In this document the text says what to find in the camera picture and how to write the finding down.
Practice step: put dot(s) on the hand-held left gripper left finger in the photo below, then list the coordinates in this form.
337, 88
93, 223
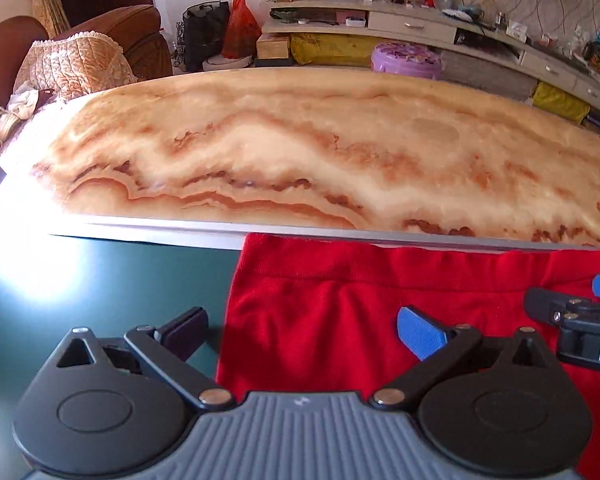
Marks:
182, 330

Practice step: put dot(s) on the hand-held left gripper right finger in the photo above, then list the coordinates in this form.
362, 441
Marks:
422, 332

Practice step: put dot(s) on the red knit cardigan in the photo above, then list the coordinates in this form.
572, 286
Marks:
330, 300

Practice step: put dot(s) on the yellow fabric bundle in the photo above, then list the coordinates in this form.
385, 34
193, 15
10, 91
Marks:
330, 50
560, 102

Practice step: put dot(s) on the colourful snack bag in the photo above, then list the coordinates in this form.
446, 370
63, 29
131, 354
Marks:
596, 60

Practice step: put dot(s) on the white round floor device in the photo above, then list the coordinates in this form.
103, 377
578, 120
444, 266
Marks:
227, 62

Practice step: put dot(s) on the purple round stool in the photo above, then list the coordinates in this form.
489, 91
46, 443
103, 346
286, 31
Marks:
405, 60

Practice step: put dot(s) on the white crumpled cloth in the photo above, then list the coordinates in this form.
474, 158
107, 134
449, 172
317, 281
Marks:
24, 100

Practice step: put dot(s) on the beige quilted cushion cover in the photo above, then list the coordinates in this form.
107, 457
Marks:
75, 67

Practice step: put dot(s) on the black handbag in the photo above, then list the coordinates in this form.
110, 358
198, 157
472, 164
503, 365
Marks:
205, 35

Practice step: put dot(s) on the gold cardboard box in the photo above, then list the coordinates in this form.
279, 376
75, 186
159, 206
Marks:
274, 47

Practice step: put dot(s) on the brown leather armchair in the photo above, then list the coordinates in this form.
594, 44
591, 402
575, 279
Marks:
145, 35

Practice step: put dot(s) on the red plastic bag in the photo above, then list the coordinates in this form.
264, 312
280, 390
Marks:
241, 30

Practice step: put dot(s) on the beige TV cabinet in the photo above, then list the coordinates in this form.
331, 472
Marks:
410, 25

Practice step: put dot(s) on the white small box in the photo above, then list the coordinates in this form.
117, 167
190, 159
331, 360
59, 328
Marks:
355, 21

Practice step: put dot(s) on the green bowl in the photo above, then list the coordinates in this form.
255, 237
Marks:
284, 15

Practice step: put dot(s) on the brown leather sofa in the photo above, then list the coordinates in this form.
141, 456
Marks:
5, 45

